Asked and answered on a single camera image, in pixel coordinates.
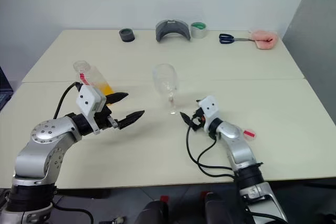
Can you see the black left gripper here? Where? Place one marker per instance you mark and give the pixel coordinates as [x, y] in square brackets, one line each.
[103, 119]

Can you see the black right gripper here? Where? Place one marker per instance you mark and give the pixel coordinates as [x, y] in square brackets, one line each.
[197, 127]

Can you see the clear wine glass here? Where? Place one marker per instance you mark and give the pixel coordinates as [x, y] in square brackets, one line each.
[165, 79]

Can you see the bottle with orange liquid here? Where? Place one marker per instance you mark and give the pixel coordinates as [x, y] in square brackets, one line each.
[94, 77]

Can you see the white bottle cap red tape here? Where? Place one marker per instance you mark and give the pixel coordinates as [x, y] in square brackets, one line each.
[250, 134]

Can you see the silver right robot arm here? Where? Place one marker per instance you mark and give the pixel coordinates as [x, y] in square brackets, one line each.
[236, 140]

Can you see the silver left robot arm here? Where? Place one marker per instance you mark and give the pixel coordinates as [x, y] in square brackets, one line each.
[42, 134]

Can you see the black round tape roll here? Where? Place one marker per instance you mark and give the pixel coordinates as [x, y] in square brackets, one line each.
[126, 35]

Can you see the silver tape roll green core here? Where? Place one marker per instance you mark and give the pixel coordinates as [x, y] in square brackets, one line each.
[198, 32]

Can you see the grey curved headband pad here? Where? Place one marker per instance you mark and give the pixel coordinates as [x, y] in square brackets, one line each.
[160, 32]

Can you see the small red tab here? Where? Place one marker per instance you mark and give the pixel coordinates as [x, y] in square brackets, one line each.
[164, 199]

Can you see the pink fluffy cloth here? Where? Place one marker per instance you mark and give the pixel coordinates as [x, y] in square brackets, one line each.
[265, 41]

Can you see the dark rounded shape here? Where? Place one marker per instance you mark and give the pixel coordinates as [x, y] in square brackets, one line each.
[152, 212]

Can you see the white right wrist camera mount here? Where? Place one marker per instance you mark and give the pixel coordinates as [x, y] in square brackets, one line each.
[210, 107]

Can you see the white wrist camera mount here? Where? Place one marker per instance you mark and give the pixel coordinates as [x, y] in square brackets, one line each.
[210, 107]
[88, 98]

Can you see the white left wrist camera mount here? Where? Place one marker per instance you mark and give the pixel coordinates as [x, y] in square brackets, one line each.
[88, 98]

